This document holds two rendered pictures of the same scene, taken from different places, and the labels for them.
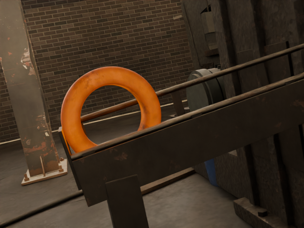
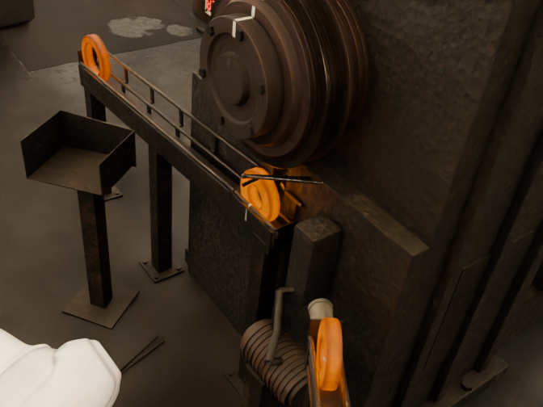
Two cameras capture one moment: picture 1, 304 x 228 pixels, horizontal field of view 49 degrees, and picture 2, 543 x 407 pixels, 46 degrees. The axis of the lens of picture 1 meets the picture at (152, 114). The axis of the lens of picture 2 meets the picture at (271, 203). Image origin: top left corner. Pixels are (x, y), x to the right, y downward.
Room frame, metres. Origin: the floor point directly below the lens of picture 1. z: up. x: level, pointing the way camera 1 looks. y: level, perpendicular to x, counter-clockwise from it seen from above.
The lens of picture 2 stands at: (0.27, -2.23, 1.80)
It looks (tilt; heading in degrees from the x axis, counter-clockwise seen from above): 38 degrees down; 63
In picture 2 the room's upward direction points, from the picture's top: 7 degrees clockwise
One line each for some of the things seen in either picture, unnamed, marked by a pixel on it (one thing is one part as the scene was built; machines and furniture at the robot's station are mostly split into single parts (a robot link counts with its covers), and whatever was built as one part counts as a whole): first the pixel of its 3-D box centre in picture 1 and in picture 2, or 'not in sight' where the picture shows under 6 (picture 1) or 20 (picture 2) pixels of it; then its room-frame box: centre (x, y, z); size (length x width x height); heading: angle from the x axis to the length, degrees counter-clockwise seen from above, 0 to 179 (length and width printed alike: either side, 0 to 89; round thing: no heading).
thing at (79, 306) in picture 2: not in sight; (88, 226); (0.45, -0.55, 0.36); 0.26 x 0.20 x 0.72; 138
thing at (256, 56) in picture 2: not in sight; (237, 77); (0.77, -1.01, 1.11); 0.28 x 0.06 x 0.28; 103
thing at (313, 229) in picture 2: not in sight; (313, 260); (0.93, -1.21, 0.68); 0.11 x 0.08 x 0.24; 13
